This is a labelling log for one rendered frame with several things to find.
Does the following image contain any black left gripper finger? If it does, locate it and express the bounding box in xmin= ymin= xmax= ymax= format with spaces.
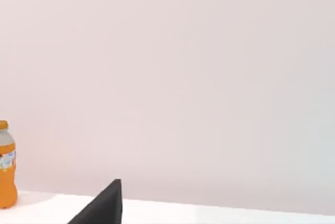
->
xmin=66 ymin=178 xmax=123 ymax=224

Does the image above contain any orange drink bottle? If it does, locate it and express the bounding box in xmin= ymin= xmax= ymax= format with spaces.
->
xmin=0 ymin=120 xmax=18 ymax=209

